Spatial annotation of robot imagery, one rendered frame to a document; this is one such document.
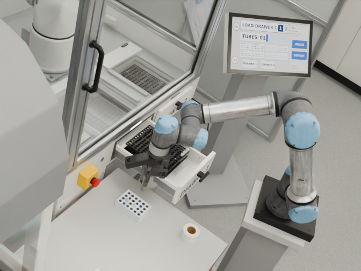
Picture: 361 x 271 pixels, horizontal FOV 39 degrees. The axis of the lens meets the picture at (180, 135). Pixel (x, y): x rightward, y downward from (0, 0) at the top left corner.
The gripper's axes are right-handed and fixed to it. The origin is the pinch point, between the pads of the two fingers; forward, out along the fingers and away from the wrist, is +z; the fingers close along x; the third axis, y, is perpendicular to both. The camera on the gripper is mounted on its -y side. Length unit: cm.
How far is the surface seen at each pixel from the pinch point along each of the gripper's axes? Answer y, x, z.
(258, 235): 58, -4, 23
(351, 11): 205, 239, 22
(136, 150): -0.8, 18.5, -0.6
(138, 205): 1.0, -2.2, 9.8
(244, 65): 58, 80, -10
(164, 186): 10.6, 3.4, 3.7
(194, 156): 26.2, 21.9, 2.7
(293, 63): 88, 86, -12
